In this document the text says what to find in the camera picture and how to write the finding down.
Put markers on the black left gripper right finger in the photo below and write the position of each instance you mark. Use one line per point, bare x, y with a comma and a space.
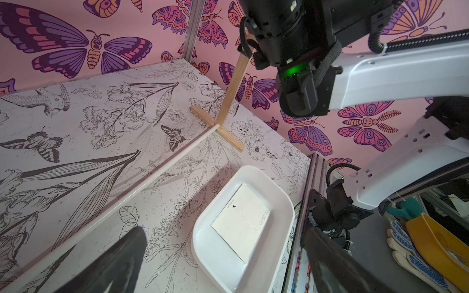
334, 270

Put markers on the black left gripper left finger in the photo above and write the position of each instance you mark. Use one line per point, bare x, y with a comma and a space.
115, 271

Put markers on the white postcard with circles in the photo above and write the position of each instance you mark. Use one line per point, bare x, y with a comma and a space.
242, 221

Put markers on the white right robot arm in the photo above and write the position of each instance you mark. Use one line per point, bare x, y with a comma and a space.
329, 57

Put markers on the blue white work glove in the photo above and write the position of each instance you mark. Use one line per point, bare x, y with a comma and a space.
406, 255

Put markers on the white plastic tray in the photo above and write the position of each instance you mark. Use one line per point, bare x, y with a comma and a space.
219, 262

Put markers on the yellow plastic scoop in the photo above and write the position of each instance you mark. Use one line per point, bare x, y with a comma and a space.
441, 249

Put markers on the wooden hanging rack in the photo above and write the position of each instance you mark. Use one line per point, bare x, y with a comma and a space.
72, 153

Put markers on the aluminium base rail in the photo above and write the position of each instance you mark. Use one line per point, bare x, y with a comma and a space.
298, 278

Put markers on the aluminium frame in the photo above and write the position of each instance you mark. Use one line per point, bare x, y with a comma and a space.
193, 25

